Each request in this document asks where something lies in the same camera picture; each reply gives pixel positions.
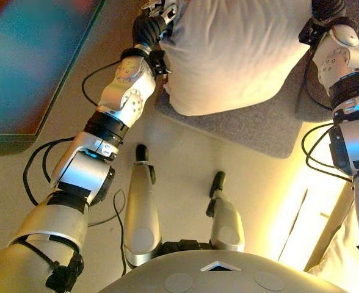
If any right silver robot leg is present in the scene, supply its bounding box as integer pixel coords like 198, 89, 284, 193
205, 170, 245, 253

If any silver robot leg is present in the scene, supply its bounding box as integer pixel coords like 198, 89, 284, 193
122, 143, 164, 267
205, 170, 245, 253

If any silver robot torso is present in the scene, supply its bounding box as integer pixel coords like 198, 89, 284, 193
98, 239, 349, 293

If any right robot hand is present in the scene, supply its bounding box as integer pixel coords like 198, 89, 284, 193
310, 0, 347, 21

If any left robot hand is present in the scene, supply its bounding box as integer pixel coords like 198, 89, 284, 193
132, 0, 179, 47

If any grey fabric armchair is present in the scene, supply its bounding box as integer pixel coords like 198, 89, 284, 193
156, 0, 359, 160

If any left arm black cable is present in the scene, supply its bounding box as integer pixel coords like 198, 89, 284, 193
22, 59, 122, 207

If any white cushion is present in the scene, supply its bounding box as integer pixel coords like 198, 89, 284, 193
159, 0, 314, 117

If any left silver robot leg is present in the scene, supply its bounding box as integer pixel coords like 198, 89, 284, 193
122, 143, 164, 267

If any thin black tether cable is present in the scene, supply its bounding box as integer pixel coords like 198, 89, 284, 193
87, 188, 129, 277

